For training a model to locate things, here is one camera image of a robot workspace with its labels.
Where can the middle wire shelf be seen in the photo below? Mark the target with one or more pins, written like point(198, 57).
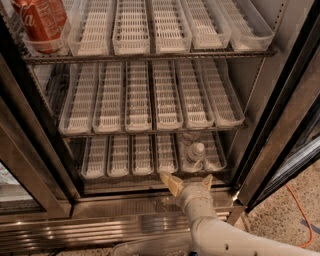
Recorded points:
point(92, 133)

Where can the stainless steel display fridge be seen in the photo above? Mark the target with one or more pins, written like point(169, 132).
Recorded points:
point(43, 205)

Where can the red cola bottle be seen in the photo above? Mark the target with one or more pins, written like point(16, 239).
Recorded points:
point(43, 20)

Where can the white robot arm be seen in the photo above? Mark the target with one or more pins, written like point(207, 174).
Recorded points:
point(214, 237)

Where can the bottom wire shelf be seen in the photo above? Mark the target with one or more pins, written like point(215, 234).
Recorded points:
point(129, 183)

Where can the wire shelf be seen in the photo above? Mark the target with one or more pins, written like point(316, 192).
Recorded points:
point(45, 60)
point(129, 183)
point(92, 133)

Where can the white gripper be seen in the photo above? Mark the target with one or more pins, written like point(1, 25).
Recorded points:
point(194, 192)

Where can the open fridge glass door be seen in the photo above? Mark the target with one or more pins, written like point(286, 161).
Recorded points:
point(280, 100)

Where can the top wire shelf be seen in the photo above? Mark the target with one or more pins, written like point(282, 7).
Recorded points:
point(45, 60)

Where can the clear water bottle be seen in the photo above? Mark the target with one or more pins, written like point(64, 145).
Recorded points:
point(196, 155)
point(190, 137)

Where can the clear plastic bin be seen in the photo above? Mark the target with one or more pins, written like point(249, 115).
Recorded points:
point(170, 245)

